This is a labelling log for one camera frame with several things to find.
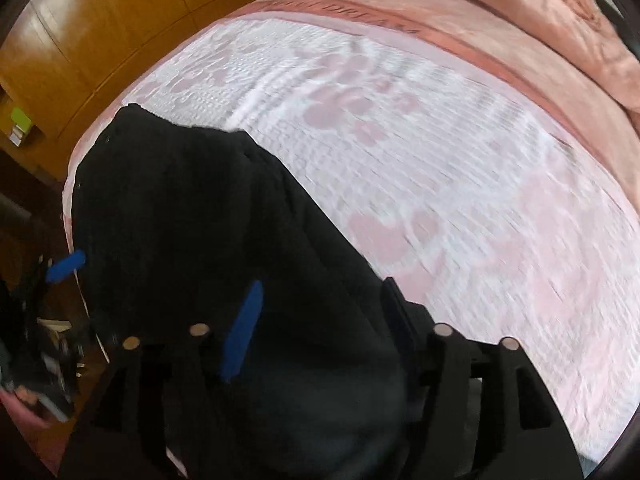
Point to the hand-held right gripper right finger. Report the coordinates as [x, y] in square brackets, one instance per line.
[400, 315]

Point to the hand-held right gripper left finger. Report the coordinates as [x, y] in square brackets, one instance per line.
[242, 330]

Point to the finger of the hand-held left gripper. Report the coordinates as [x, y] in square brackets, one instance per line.
[65, 266]

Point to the black jacket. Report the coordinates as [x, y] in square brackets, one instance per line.
[200, 210]

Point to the person's left forearm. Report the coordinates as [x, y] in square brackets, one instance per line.
[25, 440]

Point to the pink white patterned blanket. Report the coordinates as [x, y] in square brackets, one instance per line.
[425, 185]

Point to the small green box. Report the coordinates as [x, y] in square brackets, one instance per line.
[20, 117]

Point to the wooden wardrobe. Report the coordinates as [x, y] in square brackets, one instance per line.
[100, 35]

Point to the pink duvet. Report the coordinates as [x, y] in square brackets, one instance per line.
[575, 35]

